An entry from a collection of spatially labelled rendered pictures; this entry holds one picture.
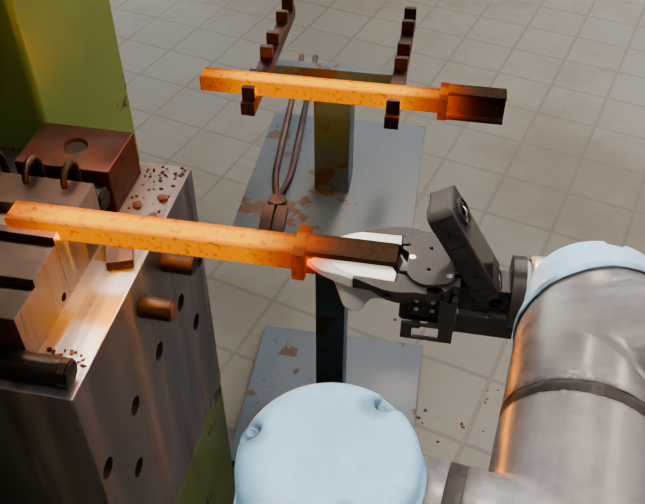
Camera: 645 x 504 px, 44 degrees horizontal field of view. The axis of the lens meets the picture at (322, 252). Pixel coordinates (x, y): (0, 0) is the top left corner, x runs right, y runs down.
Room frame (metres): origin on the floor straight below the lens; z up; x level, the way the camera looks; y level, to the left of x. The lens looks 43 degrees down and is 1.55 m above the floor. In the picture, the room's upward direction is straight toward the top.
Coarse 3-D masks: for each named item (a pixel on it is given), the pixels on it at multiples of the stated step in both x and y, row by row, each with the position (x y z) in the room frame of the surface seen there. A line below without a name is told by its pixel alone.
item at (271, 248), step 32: (32, 224) 0.62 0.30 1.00; (64, 224) 0.62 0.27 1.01; (96, 224) 0.62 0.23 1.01; (128, 224) 0.62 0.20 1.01; (160, 224) 0.62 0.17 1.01; (192, 224) 0.62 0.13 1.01; (224, 256) 0.58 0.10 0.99; (256, 256) 0.58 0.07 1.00; (288, 256) 0.57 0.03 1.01; (320, 256) 0.57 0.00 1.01; (352, 256) 0.56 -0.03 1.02; (384, 256) 0.56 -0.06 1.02
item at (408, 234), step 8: (368, 232) 0.60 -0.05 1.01; (376, 232) 0.60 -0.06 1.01; (384, 232) 0.60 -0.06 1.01; (392, 232) 0.60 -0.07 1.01; (400, 232) 0.60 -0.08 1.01; (408, 232) 0.60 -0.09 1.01; (416, 232) 0.60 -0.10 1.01; (424, 232) 0.60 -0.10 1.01; (432, 232) 0.60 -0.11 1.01; (408, 240) 0.59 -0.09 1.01
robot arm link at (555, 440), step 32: (512, 416) 0.21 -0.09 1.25; (544, 416) 0.20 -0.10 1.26; (576, 416) 0.20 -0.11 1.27; (608, 416) 0.20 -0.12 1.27; (640, 416) 0.20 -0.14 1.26; (512, 448) 0.19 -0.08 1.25; (544, 448) 0.19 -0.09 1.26; (576, 448) 0.18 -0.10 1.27; (608, 448) 0.18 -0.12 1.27; (640, 448) 0.19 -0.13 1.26; (448, 480) 0.17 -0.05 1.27; (480, 480) 0.17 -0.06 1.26; (512, 480) 0.17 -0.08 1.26; (544, 480) 0.17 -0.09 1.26; (576, 480) 0.17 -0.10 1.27; (608, 480) 0.17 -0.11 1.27; (640, 480) 0.17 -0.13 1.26
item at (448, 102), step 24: (216, 72) 1.04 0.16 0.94; (240, 72) 1.04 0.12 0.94; (264, 72) 1.04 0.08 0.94; (288, 96) 1.00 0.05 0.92; (312, 96) 1.00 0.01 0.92; (336, 96) 0.99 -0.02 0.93; (360, 96) 0.98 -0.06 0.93; (384, 96) 0.98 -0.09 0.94; (408, 96) 0.97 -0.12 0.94; (432, 96) 0.97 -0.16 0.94; (456, 96) 0.97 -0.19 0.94; (480, 96) 0.96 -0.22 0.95; (504, 96) 0.96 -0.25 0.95; (456, 120) 0.96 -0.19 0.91; (480, 120) 0.96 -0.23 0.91
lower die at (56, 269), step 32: (0, 192) 0.69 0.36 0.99; (32, 192) 0.69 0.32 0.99; (64, 192) 0.69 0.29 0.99; (0, 224) 0.63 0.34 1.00; (0, 256) 0.59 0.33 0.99; (32, 256) 0.59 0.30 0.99; (64, 256) 0.62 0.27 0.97; (0, 288) 0.55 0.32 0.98; (32, 288) 0.55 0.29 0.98; (64, 288) 0.60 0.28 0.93; (0, 320) 0.51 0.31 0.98; (32, 320) 0.53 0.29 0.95
